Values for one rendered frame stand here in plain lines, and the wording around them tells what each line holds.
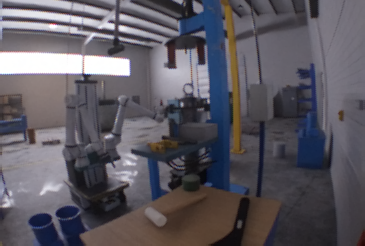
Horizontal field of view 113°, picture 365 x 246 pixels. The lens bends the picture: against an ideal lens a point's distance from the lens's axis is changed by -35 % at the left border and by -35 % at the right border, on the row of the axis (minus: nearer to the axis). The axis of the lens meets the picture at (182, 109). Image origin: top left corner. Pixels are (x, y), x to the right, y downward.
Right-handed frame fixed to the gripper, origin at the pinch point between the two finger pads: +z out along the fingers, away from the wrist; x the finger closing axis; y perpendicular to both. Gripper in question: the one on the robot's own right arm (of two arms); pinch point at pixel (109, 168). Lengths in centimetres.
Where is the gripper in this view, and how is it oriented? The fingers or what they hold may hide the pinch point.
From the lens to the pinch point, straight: 199.4
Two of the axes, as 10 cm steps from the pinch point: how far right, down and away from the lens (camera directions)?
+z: 4.6, 8.9, -0.2
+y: -7.9, 4.2, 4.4
